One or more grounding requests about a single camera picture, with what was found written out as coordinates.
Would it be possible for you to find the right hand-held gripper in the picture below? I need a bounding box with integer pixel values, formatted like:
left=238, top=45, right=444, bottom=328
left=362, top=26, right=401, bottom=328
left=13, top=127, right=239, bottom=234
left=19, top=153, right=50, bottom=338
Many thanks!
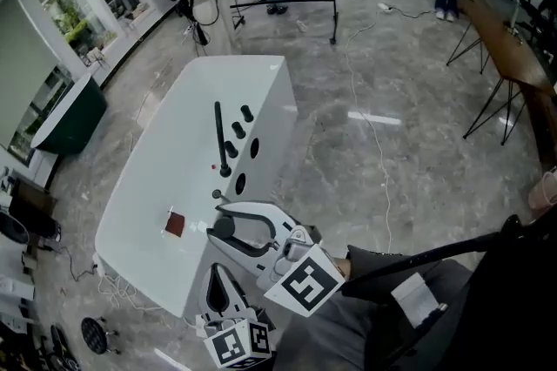
left=206, top=201, right=346, bottom=318

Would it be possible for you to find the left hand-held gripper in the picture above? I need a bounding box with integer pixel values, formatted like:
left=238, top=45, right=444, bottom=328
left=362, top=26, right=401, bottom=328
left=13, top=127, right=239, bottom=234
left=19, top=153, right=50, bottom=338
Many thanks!
left=196, top=263, right=278, bottom=370

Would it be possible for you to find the person's right forearm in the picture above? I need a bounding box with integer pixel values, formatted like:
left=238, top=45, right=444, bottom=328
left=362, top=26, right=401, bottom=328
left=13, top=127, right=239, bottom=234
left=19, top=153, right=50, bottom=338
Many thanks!
left=333, top=245, right=480, bottom=318

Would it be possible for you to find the white bathtub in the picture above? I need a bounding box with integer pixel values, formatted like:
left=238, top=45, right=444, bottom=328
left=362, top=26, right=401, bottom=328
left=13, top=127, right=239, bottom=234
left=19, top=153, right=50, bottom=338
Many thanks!
left=94, top=54, right=299, bottom=320

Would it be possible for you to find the dark green bathtub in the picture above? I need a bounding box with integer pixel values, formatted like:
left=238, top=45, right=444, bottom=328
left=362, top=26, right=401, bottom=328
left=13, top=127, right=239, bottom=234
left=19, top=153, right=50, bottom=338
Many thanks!
left=30, top=72, right=109, bottom=157

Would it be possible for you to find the red cloth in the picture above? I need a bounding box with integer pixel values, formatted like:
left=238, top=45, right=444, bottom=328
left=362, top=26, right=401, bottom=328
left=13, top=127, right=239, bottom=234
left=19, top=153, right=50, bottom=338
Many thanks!
left=164, top=210, right=187, bottom=239

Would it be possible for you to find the black curved faucet spout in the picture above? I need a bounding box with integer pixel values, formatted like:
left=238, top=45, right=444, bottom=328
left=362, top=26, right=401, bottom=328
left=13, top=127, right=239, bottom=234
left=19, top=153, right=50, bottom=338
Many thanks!
left=213, top=100, right=233, bottom=179

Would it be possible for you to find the black round stool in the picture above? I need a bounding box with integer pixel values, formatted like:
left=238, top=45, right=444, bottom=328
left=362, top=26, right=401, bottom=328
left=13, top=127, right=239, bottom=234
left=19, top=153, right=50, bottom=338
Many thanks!
left=80, top=315, right=122, bottom=356

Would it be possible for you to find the person's grey top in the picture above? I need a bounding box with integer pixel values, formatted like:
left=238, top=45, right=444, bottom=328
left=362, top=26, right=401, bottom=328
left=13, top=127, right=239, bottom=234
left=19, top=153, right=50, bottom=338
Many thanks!
left=273, top=260, right=475, bottom=371

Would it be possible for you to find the black patterned harness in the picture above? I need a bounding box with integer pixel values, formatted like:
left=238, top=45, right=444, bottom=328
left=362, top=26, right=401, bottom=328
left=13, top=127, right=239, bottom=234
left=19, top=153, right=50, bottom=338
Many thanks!
left=49, top=323, right=73, bottom=371

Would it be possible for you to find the white paper tag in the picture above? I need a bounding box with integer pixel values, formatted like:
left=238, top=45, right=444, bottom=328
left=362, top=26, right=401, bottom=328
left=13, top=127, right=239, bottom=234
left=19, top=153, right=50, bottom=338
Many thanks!
left=390, top=273, right=440, bottom=327

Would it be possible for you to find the white shelf unit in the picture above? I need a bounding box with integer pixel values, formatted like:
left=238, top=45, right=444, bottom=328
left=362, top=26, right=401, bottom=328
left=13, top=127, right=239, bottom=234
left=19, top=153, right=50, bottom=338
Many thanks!
left=0, top=245, right=37, bottom=334

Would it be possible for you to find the dark brown cabinet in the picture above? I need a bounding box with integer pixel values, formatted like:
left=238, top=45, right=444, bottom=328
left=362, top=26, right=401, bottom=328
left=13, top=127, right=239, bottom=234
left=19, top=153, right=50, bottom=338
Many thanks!
left=8, top=176, right=60, bottom=238

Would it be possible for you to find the black mesh chair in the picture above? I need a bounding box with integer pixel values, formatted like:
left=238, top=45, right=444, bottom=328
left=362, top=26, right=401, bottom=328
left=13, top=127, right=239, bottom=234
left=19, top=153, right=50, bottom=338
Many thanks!
left=0, top=212, right=30, bottom=249

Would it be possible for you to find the window with greenery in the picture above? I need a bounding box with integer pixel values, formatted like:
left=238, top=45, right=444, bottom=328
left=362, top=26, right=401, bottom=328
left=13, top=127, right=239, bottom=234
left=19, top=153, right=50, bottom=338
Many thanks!
left=42, top=0, right=119, bottom=49

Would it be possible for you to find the pink plastic cup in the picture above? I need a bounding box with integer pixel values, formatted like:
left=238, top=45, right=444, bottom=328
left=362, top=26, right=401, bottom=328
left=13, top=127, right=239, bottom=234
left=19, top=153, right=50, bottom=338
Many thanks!
left=527, top=165, right=557, bottom=223

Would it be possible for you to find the large grey roller blind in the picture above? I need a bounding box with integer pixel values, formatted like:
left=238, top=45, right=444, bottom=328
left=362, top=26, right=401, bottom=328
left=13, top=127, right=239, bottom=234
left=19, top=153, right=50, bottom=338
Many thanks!
left=0, top=0, right=61, bottom=148

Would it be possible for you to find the wooden table with black legs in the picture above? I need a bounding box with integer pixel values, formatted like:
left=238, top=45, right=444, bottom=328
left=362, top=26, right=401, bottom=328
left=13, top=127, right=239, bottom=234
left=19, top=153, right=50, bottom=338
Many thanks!
left=446, top=0, right=557, bottom=170

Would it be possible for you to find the silver stand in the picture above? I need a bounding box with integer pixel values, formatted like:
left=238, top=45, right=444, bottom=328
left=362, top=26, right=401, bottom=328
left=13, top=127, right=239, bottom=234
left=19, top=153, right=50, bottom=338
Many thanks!
left=503, top=0, right=524, bottom=44

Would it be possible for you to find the white cable bundle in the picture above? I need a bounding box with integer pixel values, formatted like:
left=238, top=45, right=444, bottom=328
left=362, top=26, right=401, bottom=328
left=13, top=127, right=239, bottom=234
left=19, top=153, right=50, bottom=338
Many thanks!
left=95, top=271, right=164, bottom=314

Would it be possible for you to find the long white cable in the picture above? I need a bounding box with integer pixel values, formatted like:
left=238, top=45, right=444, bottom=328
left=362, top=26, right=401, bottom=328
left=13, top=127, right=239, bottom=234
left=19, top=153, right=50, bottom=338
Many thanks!
left=345, top=10, right=395, bottom=255

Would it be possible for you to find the black sleeved cable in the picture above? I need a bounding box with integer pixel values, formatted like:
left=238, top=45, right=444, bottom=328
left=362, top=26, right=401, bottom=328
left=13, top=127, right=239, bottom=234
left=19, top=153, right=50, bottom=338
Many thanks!
left=343, top=214, right=523, bottom=296

